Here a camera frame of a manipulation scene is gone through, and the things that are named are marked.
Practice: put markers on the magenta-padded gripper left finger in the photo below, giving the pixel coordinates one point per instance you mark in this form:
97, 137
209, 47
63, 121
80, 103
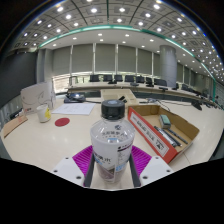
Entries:
82, 160

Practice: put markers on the black desk phone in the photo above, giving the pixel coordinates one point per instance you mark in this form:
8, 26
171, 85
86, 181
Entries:
74, 97

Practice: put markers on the green whiteboard eraser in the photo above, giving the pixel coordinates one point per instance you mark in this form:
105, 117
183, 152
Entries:
164, 121

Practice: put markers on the black marker pens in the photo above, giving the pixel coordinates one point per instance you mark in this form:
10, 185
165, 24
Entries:
168, 136

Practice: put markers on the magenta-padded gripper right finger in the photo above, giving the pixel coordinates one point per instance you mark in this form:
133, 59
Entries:
141, 160

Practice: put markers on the white printed paper sheet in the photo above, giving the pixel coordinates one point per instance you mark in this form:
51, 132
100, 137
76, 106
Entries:
74, 108

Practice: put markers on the flat brown cardboard sheet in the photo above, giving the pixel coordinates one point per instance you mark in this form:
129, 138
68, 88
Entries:
13, 126

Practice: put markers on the white open organizer box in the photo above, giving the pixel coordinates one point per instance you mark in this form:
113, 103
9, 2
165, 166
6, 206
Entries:
111, 94

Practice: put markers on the clear black-capped water bottle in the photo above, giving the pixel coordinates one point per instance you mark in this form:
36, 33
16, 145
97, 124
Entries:
112, 146

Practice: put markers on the white cup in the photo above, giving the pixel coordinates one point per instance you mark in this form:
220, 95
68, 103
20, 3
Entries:
42, 114

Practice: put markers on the flat round red coaster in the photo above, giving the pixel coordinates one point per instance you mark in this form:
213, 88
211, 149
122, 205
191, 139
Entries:
62, 122

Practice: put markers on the white printer paper carton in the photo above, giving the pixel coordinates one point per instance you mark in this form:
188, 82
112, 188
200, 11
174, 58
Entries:
35, 98

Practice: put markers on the row of black office chairs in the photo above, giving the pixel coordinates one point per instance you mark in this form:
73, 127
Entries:
128, 78

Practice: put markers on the ceiling spot lights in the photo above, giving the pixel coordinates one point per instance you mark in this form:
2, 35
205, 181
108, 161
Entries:
120, 20

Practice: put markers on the long curved conference desk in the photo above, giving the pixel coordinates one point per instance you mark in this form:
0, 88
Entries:
100, 85

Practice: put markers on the red-sided open cardboard box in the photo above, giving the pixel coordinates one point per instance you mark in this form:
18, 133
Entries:
148, 133

